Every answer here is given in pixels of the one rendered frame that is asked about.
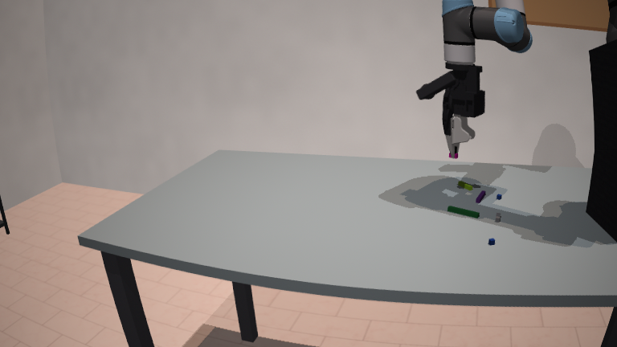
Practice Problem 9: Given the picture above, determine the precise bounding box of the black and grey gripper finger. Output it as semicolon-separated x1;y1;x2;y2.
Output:
443;100;470;158
453;115;475;153

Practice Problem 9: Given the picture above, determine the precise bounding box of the olive green rectangular rod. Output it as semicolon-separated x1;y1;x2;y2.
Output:
458;181;472;190

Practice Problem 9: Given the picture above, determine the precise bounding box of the purple rod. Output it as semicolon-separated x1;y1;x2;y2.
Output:
476;190;486;203

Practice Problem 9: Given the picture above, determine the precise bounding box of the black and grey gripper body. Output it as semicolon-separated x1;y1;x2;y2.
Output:
443;62;485;118

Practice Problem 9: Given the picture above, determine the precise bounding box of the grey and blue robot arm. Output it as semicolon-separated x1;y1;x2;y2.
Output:
416;0;617;100

